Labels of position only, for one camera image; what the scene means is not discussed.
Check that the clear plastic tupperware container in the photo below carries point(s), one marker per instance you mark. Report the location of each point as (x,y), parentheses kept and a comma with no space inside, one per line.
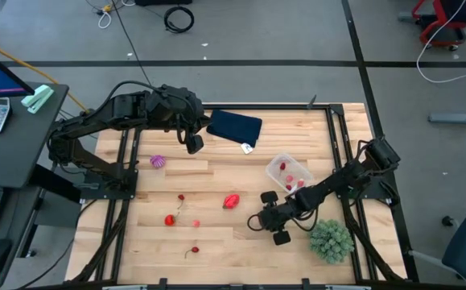
(275,171)

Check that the green bushy artificial plant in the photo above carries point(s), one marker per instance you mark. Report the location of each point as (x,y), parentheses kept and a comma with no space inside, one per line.
(331,241)

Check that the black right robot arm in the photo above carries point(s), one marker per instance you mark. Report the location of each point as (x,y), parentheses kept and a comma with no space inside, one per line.
(337,179)

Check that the red round fruit with stem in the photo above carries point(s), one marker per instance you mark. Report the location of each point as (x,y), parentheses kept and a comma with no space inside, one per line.
(170,219)

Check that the purple striped onion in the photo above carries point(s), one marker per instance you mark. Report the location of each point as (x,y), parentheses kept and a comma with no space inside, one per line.
(157,161)

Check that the white cloth tag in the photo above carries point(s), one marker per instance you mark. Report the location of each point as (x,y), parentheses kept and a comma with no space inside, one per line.
(247,148)

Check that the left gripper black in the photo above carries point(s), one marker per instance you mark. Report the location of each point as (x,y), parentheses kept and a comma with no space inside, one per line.
(176,106)

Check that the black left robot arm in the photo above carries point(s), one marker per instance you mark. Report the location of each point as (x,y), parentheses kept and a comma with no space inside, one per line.
(96,121)

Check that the red and black stool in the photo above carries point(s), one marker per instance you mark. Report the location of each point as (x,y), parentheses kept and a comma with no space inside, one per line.
(444,24)

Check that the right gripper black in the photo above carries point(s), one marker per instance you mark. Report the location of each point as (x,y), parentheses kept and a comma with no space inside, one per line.
(275,217)

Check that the black side desk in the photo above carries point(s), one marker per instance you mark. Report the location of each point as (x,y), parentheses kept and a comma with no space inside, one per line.
(15,153)

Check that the navy blue folded cloth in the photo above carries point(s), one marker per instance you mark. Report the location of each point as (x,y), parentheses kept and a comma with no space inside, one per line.
(234,127)

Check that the red cherry with stem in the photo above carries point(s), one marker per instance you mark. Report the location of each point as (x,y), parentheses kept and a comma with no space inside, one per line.
(194,249)
(181,197)

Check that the large pink raspberry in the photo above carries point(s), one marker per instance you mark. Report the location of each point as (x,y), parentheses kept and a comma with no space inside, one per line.
(289,178)

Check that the small red strawberry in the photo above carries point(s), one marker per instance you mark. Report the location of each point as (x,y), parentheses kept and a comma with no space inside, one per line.
(282,165)

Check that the mint green stapler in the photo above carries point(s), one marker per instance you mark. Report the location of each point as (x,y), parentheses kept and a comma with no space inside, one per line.
(37,98)

